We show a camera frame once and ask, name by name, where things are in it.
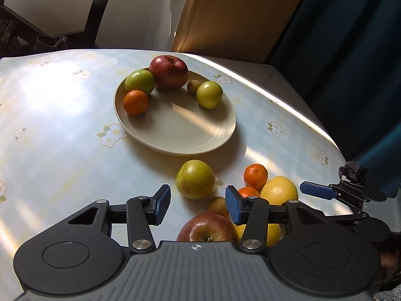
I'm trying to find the person's right hand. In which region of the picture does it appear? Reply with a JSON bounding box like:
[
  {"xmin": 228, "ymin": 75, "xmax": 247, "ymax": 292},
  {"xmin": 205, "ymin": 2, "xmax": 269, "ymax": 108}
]
[{"xmin": 338, "ymin": 161, "xmax": 368, "ymax": 183}]

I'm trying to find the orange tangerine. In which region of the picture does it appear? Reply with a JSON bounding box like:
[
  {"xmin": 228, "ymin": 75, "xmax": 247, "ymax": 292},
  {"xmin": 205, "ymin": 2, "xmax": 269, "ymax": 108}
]
[
  {"xmin": 123, "ymin": 90, "xmax": 149, "ymax": 116},
  {"xmin": 238, "ymin": 186, "xmax": 261, "ymax": 199},
  {"xmin": 244, "ymin": 164, "xmax": 268, "ymax": 189}
]

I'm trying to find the beige plate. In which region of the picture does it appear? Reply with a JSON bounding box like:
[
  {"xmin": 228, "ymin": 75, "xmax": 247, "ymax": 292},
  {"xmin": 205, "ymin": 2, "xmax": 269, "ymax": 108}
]
[{"xmin": 113, "ymin": 67, "xmax": 236, "ymax": 156}]

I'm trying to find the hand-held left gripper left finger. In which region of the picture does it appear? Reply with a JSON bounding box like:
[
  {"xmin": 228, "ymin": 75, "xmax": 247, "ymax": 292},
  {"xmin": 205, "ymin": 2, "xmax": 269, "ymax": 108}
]
[{"xmin": 56, "ymin": 184, "xmax": 172, "ymax": 254}]

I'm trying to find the wooden cabinet panel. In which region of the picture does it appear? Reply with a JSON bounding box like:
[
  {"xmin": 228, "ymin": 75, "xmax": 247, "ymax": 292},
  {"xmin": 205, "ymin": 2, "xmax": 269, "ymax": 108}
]
[{"xmin": 171, "ymin": 0, "xmax": 315, "ymax": 63}]

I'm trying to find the black exercise bike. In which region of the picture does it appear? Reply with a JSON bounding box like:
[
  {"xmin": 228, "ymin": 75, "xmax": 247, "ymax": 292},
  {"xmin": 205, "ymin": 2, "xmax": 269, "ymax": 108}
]
[{"xmin": 0, "ymin": 0, "xmax": 126, "ymax": 57}]

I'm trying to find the yellow-green round fruit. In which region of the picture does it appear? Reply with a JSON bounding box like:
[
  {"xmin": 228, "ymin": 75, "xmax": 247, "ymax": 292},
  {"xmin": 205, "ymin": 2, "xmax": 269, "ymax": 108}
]
[{"xmin": 175, "ymin": 160, "xmax": 215, "ymax": 200}]

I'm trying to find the large yellow citrus fruit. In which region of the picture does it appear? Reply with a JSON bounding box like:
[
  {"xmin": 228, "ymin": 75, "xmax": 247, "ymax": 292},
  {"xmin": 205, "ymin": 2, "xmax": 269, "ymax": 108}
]
[
  {"xmin": 233, "ymin": 222, "xmax": 285, "ymax": 248},
  {"xmin": 260, "ymin": 176, "xmax": 299, "ymax": 206}
]

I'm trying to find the red apple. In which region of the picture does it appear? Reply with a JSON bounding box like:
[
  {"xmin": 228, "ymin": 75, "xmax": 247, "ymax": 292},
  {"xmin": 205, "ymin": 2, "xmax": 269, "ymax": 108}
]
[
  {"xmin": 176, "ymin": 213, "xmax": 240, "ymax": 243},
  {"xmin": 149, "ymin": 55, "xmax": 189, "ymax": 90}
]

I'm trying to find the green apple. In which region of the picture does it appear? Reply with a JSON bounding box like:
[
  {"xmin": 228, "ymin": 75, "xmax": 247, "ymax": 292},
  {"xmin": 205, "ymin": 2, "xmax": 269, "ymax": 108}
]
[
  {"xmin": 125, "ymin": 69, "xmax": 155, "ymax": 95},
  {"xmin": 196, "ymin": 81, "xmax": 224, "ymax": 110}
]

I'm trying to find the dark blue curtain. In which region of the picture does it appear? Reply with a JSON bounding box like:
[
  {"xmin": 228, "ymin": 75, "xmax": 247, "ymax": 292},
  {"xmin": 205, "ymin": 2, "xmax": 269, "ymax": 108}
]
[{"xmin": 266, "ymin": 0, "xmax": 401, "ymax": 198}]

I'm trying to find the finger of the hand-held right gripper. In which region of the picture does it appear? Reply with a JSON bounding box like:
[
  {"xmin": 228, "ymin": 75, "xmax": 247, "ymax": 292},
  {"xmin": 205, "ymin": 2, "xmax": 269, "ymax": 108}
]
[
  {"xmin": 324, "ymin": 211, "xmax": 369, "ymax": 226},
  {"xmin": 300, "ymin": 180, "xmax": 364, "ymax": 212}
]

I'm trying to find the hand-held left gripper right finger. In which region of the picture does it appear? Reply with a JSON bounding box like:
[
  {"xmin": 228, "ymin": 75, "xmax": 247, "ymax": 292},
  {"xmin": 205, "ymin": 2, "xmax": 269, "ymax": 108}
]
[{"xmin": 226, "ymin": 186, "xmax": 342, "ymax": 254}]

